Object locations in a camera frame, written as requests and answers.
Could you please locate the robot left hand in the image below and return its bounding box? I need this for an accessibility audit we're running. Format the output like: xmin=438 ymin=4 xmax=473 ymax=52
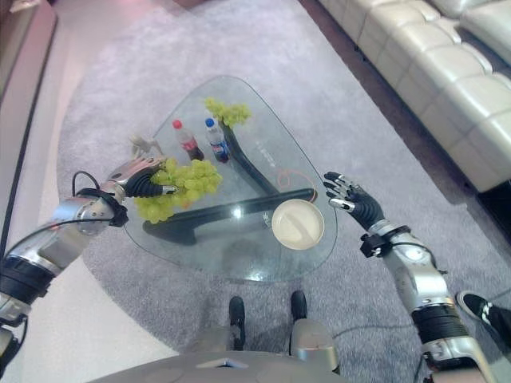
xmin=106 ymin=156 xmax=180 ymax=199

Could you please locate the person's black shoe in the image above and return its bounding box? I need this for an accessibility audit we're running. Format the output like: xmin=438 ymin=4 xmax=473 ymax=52
xmin=455 ymin=290 xmax=511 ymax=341

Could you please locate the robot leg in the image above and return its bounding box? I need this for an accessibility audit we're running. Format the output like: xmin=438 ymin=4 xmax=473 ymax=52
xmin=190 ymin=295 xmax=247 ymax=352
xmin=287 ymin=290 xmax=341 ymax=374

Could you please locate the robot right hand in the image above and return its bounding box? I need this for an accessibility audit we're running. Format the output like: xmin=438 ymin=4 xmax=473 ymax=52
xmin=323 ymin=172 xmax=386 ymax=232

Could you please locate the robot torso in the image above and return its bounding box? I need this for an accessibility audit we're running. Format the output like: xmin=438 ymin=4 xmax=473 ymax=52
xmin=88 ymin=349 xmax=343 ymax=383

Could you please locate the small green grape bunch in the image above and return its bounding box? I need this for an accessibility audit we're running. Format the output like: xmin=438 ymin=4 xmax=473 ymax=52
xmin=204 ymin=97 xmax=253 ymax=128

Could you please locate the red cap cola bottle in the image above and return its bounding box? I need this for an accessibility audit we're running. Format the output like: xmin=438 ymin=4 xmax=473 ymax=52
xmin=172 ymin=119 xmax=205 ymax=162

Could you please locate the dark wooden cabinet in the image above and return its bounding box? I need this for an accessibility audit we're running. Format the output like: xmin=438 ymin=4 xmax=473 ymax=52
xmin=0 ymin=0 xmax=59 ymax=256

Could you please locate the black table base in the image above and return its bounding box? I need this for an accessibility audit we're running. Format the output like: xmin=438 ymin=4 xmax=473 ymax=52
xmin=142 ymin=121 xmax=319 ymax=245

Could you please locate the robot left leg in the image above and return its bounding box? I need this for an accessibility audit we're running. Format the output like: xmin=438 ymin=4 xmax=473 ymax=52
xmin=190 ymin=295 xmax=247 ymax=352

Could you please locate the glass coffee table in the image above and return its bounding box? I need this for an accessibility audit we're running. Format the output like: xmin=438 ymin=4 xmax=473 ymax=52
xmin=122 ymin=75 xmax=339 ymax=283

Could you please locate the grey round rug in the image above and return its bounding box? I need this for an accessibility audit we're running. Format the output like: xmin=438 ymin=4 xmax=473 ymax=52
xmin=57 ymin=0 xmax=511 ymax=383

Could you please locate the blue cap cola bottle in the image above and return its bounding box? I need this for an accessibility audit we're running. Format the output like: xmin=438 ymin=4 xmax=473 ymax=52
xmin=204 ymin=117 xmax=231 ymax=164

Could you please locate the cream leather sofa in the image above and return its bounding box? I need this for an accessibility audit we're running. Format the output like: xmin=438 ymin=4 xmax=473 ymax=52
xmin=317 ymin=0 xmax=511 ymax=194

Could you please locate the large green grape bunch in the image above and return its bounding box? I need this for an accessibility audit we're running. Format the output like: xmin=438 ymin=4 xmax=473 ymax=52
xmin=133 ymin=157 xmax=224 ymax=224

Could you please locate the robot right leg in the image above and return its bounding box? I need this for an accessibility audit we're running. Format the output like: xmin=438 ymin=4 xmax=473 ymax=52
xmin=287 ymin=290 xmax=341 ymax=374

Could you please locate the cream round plate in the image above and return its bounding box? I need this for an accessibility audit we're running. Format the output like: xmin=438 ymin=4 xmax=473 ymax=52
xmin=271 ymin=199 xmax=325 ymax=251

